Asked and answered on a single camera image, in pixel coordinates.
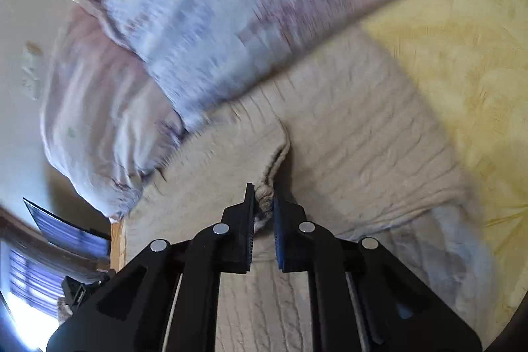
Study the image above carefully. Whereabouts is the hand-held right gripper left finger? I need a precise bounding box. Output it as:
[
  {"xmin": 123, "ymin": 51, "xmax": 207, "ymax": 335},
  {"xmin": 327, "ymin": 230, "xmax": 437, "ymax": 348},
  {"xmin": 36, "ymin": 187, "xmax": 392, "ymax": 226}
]
[{"xmin": 46, "ymin": 182, "xmax": 255, "ymax": 352}]

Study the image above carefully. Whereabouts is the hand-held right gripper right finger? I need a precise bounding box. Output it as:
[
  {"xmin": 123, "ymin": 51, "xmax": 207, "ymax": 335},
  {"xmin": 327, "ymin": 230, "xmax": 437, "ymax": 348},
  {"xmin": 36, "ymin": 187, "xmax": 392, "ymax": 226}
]
[{"xmin": 272, "ymin": 193, "xmax": 482, "ymax": 352}]

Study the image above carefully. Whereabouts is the beige knit sweater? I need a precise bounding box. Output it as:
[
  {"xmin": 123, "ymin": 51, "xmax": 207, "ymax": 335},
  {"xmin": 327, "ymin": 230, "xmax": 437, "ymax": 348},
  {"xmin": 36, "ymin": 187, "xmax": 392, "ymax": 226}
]
[{"xmin": 122, "ymin": 22, "xmax": 475, "ymax": 352}]

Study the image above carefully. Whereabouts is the dark flat screen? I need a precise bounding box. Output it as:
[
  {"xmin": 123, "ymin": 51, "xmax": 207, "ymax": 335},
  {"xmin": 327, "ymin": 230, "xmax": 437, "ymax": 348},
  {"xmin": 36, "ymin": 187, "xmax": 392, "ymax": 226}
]
[{"xmin": 23, "ymin": 197, "xmax": 112, "ymax": 260}]

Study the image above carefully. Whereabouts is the white patterned upper pillow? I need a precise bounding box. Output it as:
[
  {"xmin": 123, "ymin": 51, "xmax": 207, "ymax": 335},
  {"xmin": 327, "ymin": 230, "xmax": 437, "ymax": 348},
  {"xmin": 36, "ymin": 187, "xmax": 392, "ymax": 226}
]
[{"xmin": 40, "ymin": 0, "xmax": 434, "ymax": 223}]

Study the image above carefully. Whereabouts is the yellow textured blanket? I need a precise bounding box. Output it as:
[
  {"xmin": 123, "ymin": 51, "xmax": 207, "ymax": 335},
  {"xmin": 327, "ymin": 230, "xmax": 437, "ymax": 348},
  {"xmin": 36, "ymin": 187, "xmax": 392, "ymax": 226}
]
[{"xmin": 363, "ymin": 0, "xmax": 528, "ymax": 348}]

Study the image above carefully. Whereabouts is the wooden bed frame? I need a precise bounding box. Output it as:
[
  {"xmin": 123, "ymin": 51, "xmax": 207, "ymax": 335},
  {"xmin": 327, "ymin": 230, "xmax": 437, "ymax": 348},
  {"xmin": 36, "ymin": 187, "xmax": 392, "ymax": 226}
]
[{"xmin": 110, "ymin": 219, "xmax": 125, "ymax": 272}]

